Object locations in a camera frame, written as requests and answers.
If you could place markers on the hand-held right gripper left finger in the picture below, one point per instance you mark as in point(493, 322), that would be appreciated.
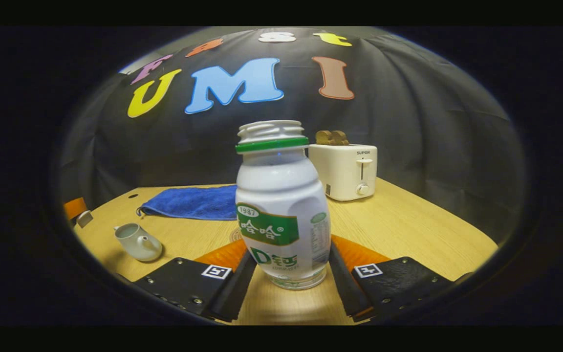
point(237, 288)

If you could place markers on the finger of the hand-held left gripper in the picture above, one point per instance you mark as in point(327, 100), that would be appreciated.
point(74, 208)

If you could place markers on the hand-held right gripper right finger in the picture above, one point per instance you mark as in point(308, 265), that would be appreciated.
point(342, 288)

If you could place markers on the round wooden coaster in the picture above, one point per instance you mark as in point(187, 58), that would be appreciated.
point(234, 236)

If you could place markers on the white ceramic teacup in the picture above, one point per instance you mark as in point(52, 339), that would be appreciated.
point(140, 247)

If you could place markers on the white water bottle green label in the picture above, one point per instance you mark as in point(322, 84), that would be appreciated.
point(281, 195)

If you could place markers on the blue towel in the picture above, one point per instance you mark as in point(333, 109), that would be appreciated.
point(193, 203)

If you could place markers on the white toaster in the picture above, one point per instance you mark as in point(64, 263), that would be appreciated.
point(342, 171)

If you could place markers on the brown bread slice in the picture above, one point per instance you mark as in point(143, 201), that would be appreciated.
point(324, 138)
point(341, 138)

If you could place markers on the black backdrop cloth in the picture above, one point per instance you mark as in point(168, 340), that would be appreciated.
point(408, 122)

